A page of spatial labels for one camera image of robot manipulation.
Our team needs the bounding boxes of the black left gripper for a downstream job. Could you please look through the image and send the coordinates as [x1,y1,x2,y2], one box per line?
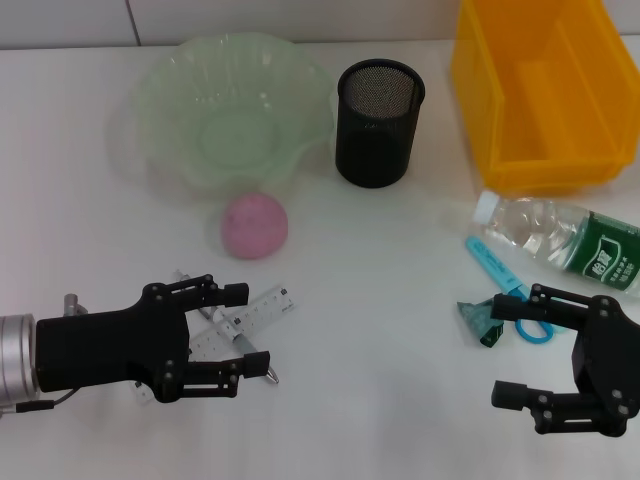
[35,273,271,404]

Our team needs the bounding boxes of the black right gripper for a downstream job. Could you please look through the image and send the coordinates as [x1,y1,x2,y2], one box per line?
[490,283,640,436]

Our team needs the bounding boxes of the blue scissors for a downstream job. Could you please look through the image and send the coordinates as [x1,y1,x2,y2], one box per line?
[464,235,571,346]

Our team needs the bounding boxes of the pink peach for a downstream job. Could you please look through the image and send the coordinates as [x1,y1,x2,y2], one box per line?
[221,192,290,260]

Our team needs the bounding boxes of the clear water bottle green label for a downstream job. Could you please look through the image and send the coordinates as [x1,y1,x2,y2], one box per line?
[472,189,640,296]

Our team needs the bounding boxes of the silver white pen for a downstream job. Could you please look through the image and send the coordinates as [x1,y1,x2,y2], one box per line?
[173,269,280,386]

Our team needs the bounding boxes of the clear plastic ruler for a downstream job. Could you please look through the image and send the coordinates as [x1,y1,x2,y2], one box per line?
[130,283,295,406]

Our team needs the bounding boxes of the translucent green fruit bowl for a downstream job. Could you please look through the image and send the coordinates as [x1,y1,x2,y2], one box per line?
[132,32,335,195]

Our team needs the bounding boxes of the black mesh pen holder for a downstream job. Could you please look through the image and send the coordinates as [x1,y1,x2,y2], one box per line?
[334,58,426,189]

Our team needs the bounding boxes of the yellow plastic bin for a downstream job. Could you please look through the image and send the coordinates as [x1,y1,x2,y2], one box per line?
[451,0,640,194]

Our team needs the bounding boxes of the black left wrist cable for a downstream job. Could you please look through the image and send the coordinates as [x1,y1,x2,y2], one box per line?
[0,387,79,416]

